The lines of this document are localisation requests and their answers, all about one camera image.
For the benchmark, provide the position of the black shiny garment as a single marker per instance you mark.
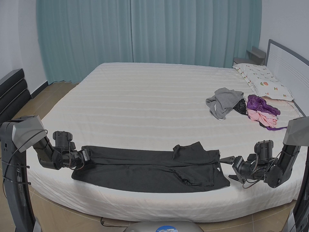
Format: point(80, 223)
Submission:
point(241, 107)

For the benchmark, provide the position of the grey garment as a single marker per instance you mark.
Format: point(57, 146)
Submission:
point(225, 100)

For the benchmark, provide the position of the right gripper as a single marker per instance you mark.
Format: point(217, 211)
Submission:
point(246, 169)

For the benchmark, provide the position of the bed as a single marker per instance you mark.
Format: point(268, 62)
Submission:
point(144, 93)

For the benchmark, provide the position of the blue-green curtain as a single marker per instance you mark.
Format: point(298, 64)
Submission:
point(195, 25)
point(84, 32)

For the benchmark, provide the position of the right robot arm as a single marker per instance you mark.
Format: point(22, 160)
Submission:
point(295, 129)

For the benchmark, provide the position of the white printed pillow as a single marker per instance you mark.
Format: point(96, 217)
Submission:
point(263, 80)

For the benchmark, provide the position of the purple satin garment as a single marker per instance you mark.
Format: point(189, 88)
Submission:
point(259, 104)

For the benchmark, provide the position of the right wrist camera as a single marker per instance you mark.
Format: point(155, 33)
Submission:
point(251, 158)

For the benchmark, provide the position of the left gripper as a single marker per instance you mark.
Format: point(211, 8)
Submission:
point(80, 157)

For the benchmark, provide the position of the pink garment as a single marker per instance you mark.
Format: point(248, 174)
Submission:
point(262, 117)

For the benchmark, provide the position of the black T-shirt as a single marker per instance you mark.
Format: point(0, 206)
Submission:
point(149, 165)

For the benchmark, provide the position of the grey bedside table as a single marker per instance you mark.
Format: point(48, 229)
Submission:
point(240, 60)

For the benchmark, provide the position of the black chest of drawers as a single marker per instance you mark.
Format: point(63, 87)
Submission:
point(13, 90)

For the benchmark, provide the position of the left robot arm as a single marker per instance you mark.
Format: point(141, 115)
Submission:
point(26, 129)

